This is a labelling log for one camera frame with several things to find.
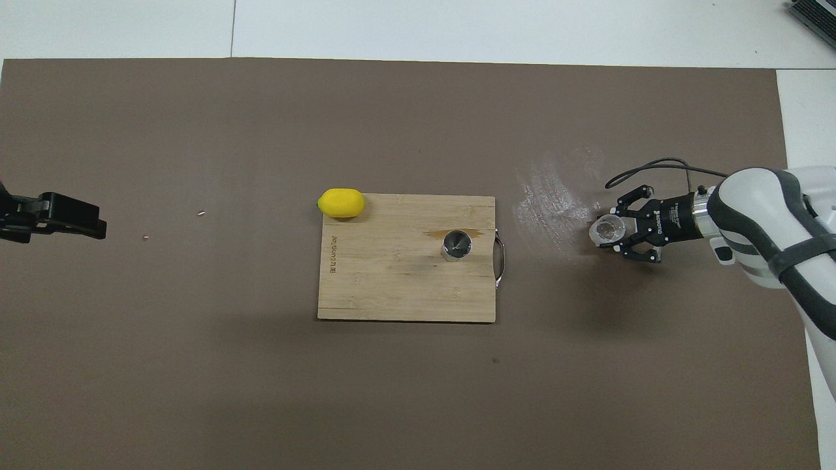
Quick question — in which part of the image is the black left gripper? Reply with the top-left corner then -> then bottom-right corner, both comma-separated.
0,181 -> 107,243

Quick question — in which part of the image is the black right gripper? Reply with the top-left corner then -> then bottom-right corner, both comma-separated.
598,185 -> 698,263

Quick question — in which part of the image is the small clear glass cup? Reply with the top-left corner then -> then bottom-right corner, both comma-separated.
589,214 -> 626,247

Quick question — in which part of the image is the metal double jigger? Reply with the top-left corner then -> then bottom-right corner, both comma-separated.
442,228 -> 474,262

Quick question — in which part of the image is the brown table mat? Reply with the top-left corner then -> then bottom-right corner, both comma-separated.
0,57 -> 822,470

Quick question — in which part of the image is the wooden cutting board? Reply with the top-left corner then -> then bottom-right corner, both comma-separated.
317,193 -> 507,324

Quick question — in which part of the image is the yellow lemon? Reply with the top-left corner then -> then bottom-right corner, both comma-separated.
317,188 -> 366,219

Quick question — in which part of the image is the grey ribbed device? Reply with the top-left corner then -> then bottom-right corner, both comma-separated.
787,0 -> 836,32

